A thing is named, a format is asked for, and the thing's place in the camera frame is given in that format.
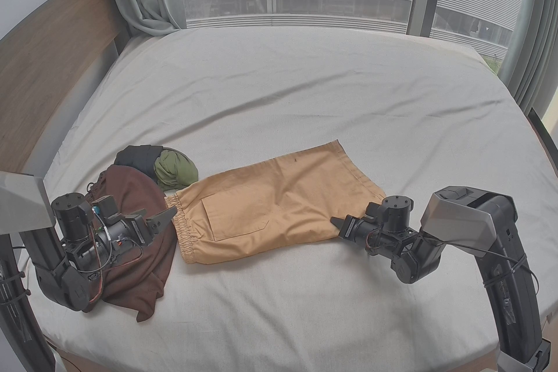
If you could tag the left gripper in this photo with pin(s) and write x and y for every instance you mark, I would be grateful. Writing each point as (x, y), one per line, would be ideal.
(128, 233)

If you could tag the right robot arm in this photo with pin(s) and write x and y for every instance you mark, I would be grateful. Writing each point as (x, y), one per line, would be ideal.
(457, 213)

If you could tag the bed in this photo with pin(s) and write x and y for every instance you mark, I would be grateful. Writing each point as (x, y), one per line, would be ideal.
(305, 100)

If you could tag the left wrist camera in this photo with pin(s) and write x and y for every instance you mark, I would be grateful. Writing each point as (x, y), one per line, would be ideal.
(104, 207)

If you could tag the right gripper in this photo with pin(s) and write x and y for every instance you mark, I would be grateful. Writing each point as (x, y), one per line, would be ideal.
(359, 230)

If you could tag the brown garment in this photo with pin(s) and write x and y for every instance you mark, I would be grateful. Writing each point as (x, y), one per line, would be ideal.
(139, 274)

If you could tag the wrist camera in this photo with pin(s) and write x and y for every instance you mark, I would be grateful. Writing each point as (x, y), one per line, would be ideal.
(104, 207)
(374, 209)

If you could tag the tan shorts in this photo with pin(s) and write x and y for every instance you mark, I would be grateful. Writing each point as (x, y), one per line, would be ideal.
(270, 204)

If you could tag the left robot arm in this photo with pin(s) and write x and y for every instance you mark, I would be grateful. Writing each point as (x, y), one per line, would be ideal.
(74, 213)

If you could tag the black garment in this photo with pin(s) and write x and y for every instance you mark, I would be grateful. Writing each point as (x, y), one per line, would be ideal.
(135, 159)

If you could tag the green garment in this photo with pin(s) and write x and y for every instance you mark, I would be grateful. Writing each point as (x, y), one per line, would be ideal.
(174, 169)

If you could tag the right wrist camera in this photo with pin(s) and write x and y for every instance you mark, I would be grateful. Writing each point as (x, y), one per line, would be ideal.
(374, 209)

